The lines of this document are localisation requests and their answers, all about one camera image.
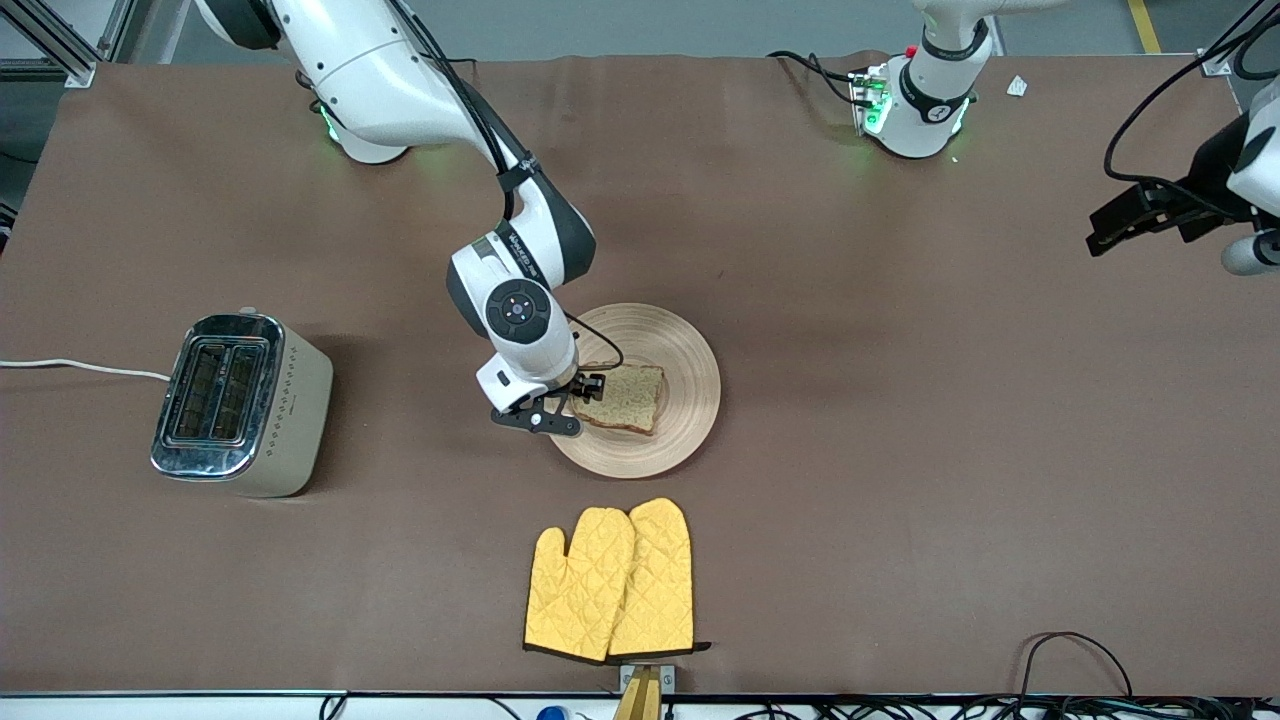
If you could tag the wooden wedge with metal bracket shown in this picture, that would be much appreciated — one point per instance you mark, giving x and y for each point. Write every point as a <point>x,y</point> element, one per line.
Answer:
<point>640,700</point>

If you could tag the chrome and beige toaster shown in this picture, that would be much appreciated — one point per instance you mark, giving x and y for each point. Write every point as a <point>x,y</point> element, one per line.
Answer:
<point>290,420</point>

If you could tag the round light wooden plate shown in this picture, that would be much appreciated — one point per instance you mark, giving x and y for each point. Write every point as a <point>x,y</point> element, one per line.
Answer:
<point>680,340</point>

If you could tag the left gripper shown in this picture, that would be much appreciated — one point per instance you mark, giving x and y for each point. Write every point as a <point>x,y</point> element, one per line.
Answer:
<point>1192,192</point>

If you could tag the brown table cover sheet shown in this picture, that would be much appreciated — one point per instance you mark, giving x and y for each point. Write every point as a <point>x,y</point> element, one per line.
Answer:
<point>900,550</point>

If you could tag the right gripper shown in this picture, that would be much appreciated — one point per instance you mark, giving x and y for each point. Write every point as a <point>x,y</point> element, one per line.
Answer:
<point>587,385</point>

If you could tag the brown bread slice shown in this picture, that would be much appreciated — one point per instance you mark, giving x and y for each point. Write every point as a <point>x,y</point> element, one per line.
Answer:
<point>630,400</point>

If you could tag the yellow quilted oven mitt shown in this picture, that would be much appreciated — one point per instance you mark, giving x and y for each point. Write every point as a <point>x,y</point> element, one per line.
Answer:
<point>580,590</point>
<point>665,580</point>

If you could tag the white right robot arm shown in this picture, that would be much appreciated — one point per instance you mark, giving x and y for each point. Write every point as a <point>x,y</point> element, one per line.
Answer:
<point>370,60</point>

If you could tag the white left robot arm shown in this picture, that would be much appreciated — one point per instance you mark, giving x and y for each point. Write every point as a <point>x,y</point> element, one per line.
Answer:
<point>930,90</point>

